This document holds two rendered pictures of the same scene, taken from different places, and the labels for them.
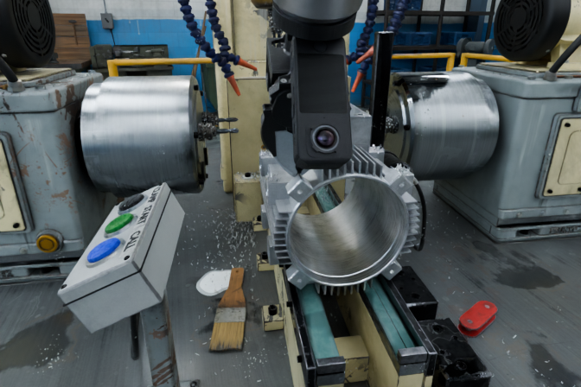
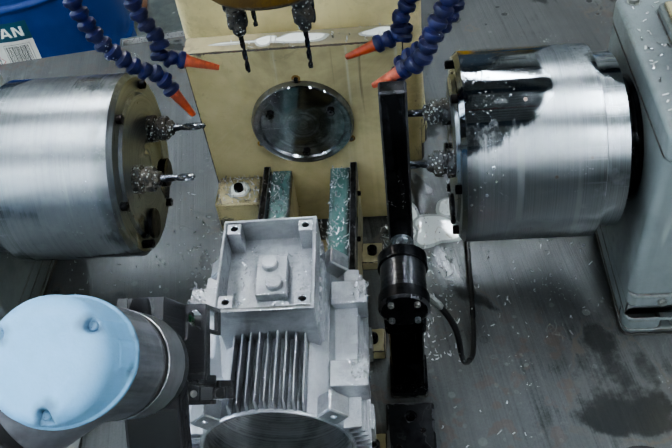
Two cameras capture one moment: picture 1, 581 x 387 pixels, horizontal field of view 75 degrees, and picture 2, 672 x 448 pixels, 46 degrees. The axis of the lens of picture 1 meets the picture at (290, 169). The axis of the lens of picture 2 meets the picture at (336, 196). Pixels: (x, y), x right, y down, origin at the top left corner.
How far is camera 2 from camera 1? 0.58 m
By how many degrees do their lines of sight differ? 28
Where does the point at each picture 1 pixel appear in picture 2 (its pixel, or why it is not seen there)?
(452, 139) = (536, 210)
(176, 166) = (105, 245)
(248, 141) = (235, 136)
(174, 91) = (83, 142)
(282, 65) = not seen: hidden behind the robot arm
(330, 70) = (163, 426)
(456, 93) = (553, 135)
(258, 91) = (239, 70)
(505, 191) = (637, 272)
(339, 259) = (296, 435)
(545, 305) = not seen: outside the picture
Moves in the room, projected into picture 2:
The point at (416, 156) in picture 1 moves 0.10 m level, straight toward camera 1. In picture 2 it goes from (475, 230) to (442, 289)
